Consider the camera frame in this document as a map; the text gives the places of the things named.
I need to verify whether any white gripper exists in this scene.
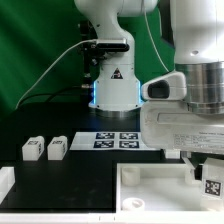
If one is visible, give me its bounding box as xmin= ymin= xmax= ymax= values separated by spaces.
xmin=140 ymin=101 xmax=224 ymax=182

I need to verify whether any white square tabletop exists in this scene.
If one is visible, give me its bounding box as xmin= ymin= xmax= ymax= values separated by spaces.
xmin=116 ymin=163 xmax=213 ymax=213

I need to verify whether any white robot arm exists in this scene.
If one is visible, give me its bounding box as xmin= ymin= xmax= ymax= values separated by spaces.
xmin=74 ymin=0 xmax=224 ymax=154

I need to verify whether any white tag base sheet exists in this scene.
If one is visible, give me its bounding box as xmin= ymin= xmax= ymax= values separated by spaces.
xmin=70 ymin=132 xmax=155 ymax=151

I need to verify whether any white left obstacle block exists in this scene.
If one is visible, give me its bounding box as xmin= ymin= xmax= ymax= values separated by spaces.
xmin=0 ymin=167 xmax=15 ymax=205

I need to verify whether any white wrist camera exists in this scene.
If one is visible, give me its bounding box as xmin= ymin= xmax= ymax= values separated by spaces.
xmin=141 ymin=71 xmax=187 ymax=101

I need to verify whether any black camera on base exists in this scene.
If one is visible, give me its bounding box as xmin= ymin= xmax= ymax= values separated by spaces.
xmin=81 ymin=38 xmax=130 ymax=52

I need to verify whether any black cable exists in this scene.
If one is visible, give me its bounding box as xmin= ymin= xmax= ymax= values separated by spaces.
xmin=19 ymin=86 xmax=94 ymax=105

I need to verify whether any white cable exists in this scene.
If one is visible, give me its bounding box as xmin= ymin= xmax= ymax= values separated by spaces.
xmin=15 ymin=39 xmax=98 ymax=110

